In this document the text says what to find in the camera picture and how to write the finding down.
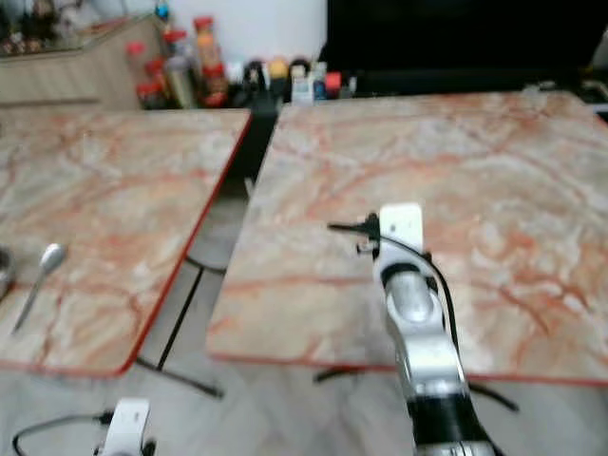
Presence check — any white and blue box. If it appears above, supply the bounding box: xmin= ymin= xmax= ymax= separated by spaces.
xmin=291 ymin=75 xmax=314 ymax=104

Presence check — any small red-capped clear bottle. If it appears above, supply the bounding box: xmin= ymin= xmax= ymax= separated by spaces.
xmin=123 ymin=40 xmax=146 ymax=88

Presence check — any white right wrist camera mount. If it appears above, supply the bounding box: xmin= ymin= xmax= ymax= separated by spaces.
xmin=377 ymin=202 xmax=426 ymax=263

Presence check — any metal canister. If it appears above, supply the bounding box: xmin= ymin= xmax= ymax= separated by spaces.
xmin=165 ymin=55 xmax=199 ymax=109

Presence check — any black screen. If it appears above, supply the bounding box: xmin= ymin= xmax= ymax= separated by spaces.
xmin=321 ymin=0 xmax=608 ymax=97

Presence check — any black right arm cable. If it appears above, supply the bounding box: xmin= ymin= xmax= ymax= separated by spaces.
xmin=380 ymin=231 xmax=463 ymax=354

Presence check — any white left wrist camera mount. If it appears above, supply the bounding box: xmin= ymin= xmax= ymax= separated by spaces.
xmin=103 ymin=397 xmax=152 ymax=456

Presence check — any yellow-lidded jar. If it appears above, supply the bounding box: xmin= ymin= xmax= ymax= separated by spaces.
xmin=267 ymin=57 xmax=290 ymax=100

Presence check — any tall red-capped orange bottle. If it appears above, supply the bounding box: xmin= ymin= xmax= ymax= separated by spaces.
xmin=192 ymin=15 xmax=223 ymax=105

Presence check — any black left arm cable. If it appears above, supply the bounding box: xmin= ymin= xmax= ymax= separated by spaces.
xmin=11 ymin=410 xmax=112 ymax=456

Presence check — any steel spoon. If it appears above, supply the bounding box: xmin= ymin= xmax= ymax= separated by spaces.
xmin=11 ymin=242 xmax=68 ymax=335

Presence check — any black metal table frame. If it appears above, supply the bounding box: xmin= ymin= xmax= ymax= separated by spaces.
xmin=131 ymin=255 xmax=231 ymax=400

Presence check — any light wooden cabinet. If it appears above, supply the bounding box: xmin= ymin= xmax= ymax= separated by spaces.
xmin=0 ymin=15 xmax=164 ymax=111

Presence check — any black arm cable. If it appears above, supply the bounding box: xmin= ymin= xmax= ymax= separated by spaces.
xmin=380 ymin=231 xmax=463 ymax=354
xmin=11 ymin=410 xmax=112 ymax=456

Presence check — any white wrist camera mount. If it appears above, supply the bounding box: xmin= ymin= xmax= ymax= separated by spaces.
xmin=377 ymin=202 xmax=426 ymax=263
xmin=103 ymin=397 xmax=152 ymax=456

